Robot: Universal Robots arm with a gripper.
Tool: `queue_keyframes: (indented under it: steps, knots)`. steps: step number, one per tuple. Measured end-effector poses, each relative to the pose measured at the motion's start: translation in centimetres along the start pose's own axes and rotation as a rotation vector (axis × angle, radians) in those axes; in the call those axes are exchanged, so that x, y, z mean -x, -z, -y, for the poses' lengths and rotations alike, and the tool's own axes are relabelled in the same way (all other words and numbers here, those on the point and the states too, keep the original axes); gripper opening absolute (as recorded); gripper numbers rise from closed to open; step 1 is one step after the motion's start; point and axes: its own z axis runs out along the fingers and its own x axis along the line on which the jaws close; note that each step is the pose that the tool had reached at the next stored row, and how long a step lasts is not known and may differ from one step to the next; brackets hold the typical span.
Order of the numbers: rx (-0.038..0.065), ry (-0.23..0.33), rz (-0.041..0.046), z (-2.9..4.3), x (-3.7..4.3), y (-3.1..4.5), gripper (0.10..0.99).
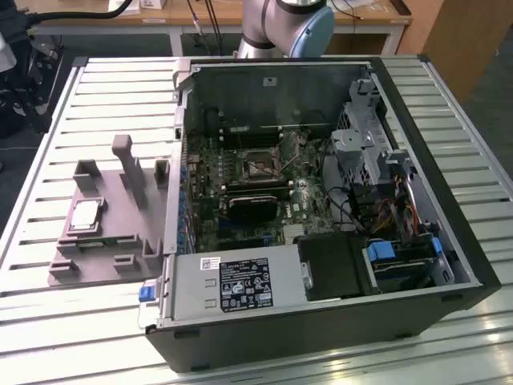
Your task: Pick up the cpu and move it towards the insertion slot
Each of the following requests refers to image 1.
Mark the grey power supply unit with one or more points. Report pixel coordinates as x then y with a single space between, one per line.
188 288

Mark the grey parts rack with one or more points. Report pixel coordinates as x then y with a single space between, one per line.
116 208

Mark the black equipment stand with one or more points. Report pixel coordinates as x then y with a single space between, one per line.
24 80

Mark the silver CPU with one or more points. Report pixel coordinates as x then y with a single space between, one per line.
84 214

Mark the metal drive cage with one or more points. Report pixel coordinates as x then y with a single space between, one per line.
360 148

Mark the black plastic shroud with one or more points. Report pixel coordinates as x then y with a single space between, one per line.
332 264

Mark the blue plastic clip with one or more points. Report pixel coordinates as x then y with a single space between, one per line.
436 245

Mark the green RAM stick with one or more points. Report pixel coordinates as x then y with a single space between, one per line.
108 241

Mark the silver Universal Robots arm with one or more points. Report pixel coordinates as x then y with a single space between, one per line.
272 20

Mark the black RAM slot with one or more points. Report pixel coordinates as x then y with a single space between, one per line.
256 192
260 129
260 139
260 134
260 143
256 186

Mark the hard disk in blue carrier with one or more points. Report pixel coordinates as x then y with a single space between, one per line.
380 250

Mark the black graphics card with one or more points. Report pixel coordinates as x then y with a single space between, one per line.
252 208

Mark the silver chipset heatsink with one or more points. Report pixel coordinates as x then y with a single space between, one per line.
294 232

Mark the wooden cabinet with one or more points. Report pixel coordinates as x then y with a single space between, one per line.
461 40

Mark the wooden desk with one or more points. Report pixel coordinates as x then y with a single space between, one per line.
180 18

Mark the black open PC case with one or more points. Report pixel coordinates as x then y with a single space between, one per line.
280 345

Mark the blue case latch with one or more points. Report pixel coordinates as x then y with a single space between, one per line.
146 292

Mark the CPU socket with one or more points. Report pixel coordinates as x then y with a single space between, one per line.
256 166

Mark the green motherboard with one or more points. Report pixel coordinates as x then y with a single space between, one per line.
310 208

